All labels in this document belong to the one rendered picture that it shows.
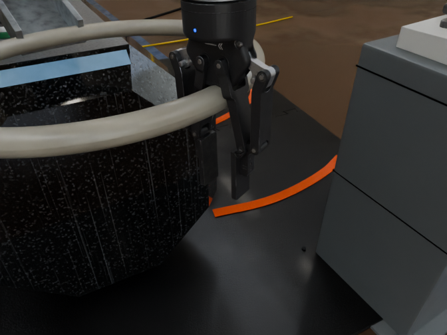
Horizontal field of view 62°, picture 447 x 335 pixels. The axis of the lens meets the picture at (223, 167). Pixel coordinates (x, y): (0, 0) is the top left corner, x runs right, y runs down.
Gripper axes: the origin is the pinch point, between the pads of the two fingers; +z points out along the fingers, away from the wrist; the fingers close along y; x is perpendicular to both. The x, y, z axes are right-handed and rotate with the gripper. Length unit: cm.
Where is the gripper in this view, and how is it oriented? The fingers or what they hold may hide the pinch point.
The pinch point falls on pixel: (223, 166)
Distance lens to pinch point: 47.9
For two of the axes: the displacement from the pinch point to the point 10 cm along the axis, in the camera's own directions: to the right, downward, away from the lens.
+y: -7.9, -3.2, 5.2
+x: -6.1, 4.5, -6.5
